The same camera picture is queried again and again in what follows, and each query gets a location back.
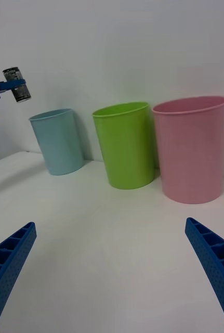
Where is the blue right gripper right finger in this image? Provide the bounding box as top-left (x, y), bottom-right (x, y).
top-left (185, 217), bottom-right (224, 333)

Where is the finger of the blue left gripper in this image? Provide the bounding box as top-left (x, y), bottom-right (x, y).
top-left (0, 79), bottom-right (27, 94)

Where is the silver black drink can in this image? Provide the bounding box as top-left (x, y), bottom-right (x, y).
top-left (2, 67), bottom-right (32, 104)

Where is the green plastic bin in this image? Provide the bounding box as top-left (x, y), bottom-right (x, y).
top-left (91, 101), bottom-right (155, 190)

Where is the pink plastic bin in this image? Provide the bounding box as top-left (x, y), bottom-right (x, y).
top-left (152, 95), bottom-right (224, 204)

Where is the pale blue plastic bin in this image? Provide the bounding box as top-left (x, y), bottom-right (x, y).
top-left (28, 108), bottom-right (85, 176)

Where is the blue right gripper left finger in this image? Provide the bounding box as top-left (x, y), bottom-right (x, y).
top-left (0, 221), bottom-right (37, 333)

